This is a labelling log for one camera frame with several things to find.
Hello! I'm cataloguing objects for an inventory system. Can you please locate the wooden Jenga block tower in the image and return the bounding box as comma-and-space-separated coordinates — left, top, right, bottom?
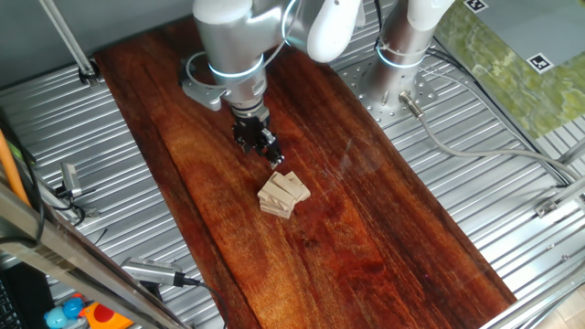
257, 170, 312, 219

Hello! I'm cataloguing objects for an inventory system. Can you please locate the aluminium corner bracket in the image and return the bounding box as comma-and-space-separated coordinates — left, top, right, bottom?
534, 175, 585, 218

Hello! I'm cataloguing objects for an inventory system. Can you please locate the aluminium frame rail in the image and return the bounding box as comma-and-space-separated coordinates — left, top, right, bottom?
479, 262, 585, 329

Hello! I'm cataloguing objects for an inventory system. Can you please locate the grey calibration board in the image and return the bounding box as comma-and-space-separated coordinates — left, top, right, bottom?
463, 0, 585, 74

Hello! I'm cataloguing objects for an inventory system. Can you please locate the small grey camera on mount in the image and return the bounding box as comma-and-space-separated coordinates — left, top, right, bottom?
54, 162, 100, 218

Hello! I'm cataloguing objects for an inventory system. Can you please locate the brown wooden board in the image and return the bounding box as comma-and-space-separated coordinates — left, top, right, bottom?
93, 0, 517, 329

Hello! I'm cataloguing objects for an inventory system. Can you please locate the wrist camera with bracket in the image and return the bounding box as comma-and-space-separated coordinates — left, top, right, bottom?
178, 57, 229, 112

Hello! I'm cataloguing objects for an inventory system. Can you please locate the orange pole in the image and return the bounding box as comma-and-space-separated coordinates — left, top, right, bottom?
0, 130, 29, 207

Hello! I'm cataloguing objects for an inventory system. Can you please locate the metal frame bar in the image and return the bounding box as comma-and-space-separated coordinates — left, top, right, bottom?
0, 182, 193, 329

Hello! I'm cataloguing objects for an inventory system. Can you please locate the black keyboard device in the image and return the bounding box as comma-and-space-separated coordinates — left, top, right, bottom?
0, 262, 56, 329

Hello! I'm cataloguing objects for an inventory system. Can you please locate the orange emergency stop box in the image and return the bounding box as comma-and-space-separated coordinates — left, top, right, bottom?
80, 301, 134, 329

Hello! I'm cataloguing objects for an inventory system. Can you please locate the black camera cable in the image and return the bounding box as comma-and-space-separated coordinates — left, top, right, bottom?
175, 273, 229, 329

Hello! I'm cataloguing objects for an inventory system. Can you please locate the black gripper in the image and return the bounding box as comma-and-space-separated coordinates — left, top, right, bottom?
230, 111, 286, 171

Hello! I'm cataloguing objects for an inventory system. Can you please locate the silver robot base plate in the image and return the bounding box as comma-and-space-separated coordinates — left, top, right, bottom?
340, 54, 440, 129

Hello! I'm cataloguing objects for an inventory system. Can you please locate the grey base cable with connector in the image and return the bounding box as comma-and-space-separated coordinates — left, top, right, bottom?
398, 90, 584, 182

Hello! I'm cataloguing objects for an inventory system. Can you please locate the blue plastic toy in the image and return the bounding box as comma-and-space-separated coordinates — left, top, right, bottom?
44, 295, 87, 329

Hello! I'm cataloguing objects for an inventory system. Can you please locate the aluminium pole with clamp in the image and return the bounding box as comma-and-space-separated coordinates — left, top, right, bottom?
38, 0, 101, 88

